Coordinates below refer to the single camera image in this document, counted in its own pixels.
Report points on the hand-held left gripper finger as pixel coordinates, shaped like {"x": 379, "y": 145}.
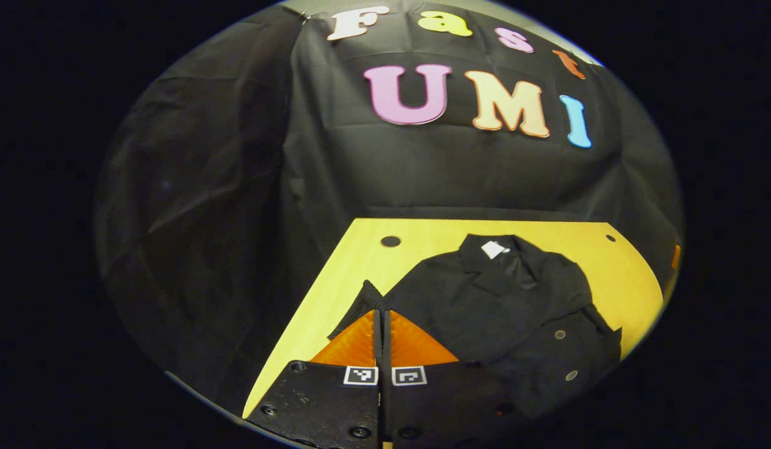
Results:
{"x": 377, "y": 337}
{"x": 387, "y": 337}

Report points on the black backdrop cloth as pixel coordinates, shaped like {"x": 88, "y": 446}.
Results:
{"x": 454, "y": 174}

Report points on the black jacket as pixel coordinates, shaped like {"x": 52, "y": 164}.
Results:
{"x": 485, "y": 312}

